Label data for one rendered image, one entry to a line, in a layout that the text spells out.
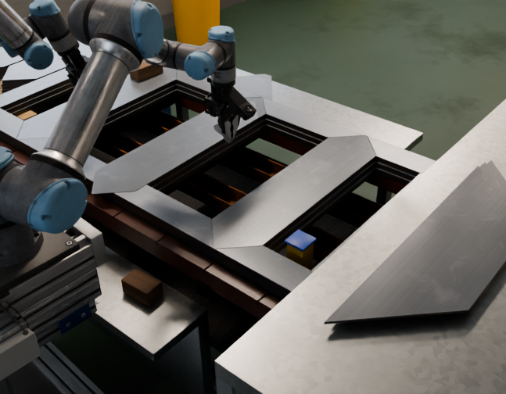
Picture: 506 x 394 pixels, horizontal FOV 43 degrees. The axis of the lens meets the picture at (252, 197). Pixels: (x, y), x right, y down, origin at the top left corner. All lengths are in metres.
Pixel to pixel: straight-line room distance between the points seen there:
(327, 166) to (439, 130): 2.10
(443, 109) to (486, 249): 2.92
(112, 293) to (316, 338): 0.81
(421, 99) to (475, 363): 3.28
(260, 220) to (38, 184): 0.69
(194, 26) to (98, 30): 3.52
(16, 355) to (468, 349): 0.89
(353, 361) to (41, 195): 0.65
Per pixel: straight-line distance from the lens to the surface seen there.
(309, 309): 1.27
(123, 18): 1.43
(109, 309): 1.84
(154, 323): 1.78
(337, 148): 2.10
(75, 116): 1.36
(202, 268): 1.70
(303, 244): 1.67
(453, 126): 4.12
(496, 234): 1.49
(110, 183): 1.98
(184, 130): 2.21
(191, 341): 1.87
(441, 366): 1.22
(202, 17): 4.92
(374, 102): 4.29
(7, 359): 1.45
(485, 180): 1.65
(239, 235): 1.73
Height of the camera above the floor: 1.96
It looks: 36 degrees down
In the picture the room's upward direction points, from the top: 1 degrees counter-clockwise
